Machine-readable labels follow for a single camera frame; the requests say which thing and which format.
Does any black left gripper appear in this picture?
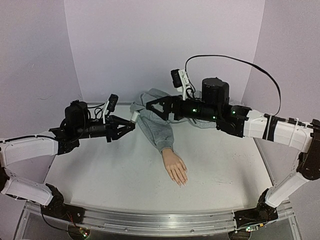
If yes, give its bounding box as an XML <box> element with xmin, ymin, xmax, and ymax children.
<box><xmin>75</xmin><ymin>114</ymin><xmax>136</xmax><ymax>143</ymax></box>

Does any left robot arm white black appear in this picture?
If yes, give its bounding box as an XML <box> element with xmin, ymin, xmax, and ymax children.
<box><xmin>0</xmin><ymin>95</ymin><xmax>139</xmax><ymax>219</ymax></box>

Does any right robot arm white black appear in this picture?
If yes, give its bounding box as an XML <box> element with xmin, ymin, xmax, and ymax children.
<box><xmin>146</xmin><ymin>77</ymin><xmax>320</xmax><ymax>229</ymax></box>

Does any grey sweatshirt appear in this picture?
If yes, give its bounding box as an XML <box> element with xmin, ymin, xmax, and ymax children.
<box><xmin>130</xmin><ymin>88</ymin><xmax>216</xmax><ymax>152</ymax></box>

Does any mannequin hand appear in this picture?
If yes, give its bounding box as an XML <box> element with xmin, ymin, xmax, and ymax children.
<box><xmin>161</xmin><ymin>148</ymin><xmax>188</xmax><ymax>186</ymax></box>

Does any black left camera cable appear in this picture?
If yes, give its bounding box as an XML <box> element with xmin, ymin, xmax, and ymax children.
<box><xmin>87</xmin><ymin>104</ymin><xmax>107</xmax><ymax>121</ymax></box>

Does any black camera cable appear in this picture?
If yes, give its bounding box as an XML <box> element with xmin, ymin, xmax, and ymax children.
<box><xmin>87</xmin><ymin>104</ymin><xmax>107</xmax><ymax>121</ymax></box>
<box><xmin>184</xmin><ymin>54</ymin><xmax>283</xmax><ymax>116</ymax></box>

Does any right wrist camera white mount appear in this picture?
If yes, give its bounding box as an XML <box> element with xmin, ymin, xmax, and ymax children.
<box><xmin>170</xmin><ymin>69</ymin><xmax>195</xmax><ymax>100</ymax></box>

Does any black right camera cable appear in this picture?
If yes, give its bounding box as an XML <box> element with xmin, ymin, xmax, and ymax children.
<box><xmin>184</xmin><ymin>54</ymin><xmax>283</xmax><ymax>116</ymax></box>

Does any aluminium front rail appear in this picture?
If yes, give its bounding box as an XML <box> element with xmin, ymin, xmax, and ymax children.
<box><xmin>39</xmin><ymin>204</ymin><xmax>278</xmax><ymax>232</ymax></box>

